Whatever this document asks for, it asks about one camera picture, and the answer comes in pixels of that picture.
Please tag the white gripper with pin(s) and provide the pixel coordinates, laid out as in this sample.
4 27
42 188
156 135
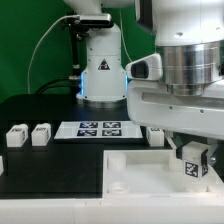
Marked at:
149 104

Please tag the white square tabletop tray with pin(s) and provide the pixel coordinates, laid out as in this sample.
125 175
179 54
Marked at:
145 173

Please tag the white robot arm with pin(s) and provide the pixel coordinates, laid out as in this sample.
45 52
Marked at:
180 87

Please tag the white tag sheet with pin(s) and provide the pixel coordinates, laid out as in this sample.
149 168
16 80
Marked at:
98 130

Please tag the white L-shaped fence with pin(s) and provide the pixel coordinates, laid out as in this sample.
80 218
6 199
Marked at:
85 204

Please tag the white block at left edge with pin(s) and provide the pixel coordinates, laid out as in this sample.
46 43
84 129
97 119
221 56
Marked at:
1 165

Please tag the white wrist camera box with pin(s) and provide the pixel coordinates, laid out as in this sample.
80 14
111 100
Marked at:
147 68

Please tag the black camera on stand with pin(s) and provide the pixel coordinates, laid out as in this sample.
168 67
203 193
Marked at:
78 26

